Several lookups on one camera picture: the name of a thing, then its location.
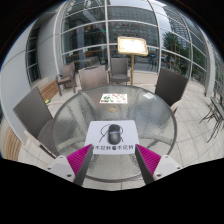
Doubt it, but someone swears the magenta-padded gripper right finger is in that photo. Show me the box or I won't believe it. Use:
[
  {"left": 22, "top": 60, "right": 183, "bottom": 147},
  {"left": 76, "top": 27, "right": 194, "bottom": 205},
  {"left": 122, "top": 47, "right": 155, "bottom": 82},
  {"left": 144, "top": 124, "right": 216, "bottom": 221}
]
[{"left": 134, "top": 143, "right": 183, "bottom": 185}]

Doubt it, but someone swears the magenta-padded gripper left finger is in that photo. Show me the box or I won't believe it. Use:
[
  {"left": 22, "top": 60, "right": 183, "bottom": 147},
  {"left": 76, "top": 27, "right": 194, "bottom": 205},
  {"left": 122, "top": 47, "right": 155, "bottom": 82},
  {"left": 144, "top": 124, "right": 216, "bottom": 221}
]
[{"left": 46, "top": 143, "right": 95, "bottom": 187}]

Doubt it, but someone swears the black computer mouse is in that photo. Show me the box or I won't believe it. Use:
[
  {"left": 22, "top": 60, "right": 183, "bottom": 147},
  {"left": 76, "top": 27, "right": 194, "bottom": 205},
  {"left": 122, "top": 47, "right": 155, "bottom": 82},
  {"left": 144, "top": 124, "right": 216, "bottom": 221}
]
[{"left": 106, "top": 123, "right": 124, "bottom": 145}]

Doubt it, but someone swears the white printed mouse pad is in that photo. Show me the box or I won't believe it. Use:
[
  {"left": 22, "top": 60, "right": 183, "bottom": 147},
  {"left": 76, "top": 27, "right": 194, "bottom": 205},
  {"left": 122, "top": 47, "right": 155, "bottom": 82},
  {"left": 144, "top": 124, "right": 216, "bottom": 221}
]
[{"left": 83, "top": 119, "right": 141, "bottom": 156}]

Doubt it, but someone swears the grey wicker chair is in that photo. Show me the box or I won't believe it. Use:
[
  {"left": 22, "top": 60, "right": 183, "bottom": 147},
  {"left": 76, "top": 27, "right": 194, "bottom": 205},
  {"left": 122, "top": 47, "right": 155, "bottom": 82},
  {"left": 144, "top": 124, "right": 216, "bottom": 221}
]
[
  {"left": 77, "top": 64, "right": 110, "bottom": 92},
  {"left": 108, "top": 57, "right": 132, "bottom": 85},
  {"left": 153, "top": 67, "right": 190, "bottom": 115},
  {"left": 55, "top": 61, "right": 77, "bottom": 97},
  {"left": 12, "top": 86, "right": 63, "bottom": 158}
]

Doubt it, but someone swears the wooden slatted bench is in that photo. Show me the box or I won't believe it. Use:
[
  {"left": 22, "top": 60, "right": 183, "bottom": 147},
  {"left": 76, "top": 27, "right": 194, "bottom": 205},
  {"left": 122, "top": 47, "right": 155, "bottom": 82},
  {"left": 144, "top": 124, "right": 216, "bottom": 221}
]
[
  {"left": 0, "top": 127, "right": 23, "bottom": 161},
  {"left": 39, "top": 79, "right": 61, "bottom": 105}
]

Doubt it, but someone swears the colourful laminated menu card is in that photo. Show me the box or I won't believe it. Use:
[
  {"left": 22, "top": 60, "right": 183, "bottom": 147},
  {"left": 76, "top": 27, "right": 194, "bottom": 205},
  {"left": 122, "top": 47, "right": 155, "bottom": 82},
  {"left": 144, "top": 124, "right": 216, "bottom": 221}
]
[{"left": 98, "top": 92, "right": 129, "bottom": 105}]

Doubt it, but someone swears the dark metal folding table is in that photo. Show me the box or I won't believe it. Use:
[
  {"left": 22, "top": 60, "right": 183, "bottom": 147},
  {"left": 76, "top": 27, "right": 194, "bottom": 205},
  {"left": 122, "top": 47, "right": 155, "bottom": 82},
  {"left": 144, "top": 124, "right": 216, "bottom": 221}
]
[{"left": 199, "top": 95, "right": 224, "bottom": 145}]

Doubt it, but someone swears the gold menu display stand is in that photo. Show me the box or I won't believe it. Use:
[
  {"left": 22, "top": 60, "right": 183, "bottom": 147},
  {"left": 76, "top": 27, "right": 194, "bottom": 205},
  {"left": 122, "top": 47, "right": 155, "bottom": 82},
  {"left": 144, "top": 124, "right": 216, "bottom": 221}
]
[{"left": 116, "top": 35, "right": 150, "bottom": 87}]

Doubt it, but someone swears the gold table centre ring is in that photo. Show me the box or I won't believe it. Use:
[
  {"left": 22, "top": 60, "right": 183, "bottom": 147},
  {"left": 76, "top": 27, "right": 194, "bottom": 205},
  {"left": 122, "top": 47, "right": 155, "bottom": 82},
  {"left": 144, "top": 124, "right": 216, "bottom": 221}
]
[{"left": 106, "top": 104, "right": 120, "bottom": 113}]

